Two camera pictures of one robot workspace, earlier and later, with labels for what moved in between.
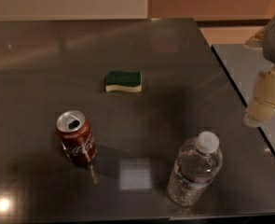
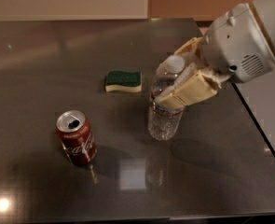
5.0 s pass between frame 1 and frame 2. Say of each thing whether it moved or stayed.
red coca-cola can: stayed
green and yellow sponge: stayed
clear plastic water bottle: moved
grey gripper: moved
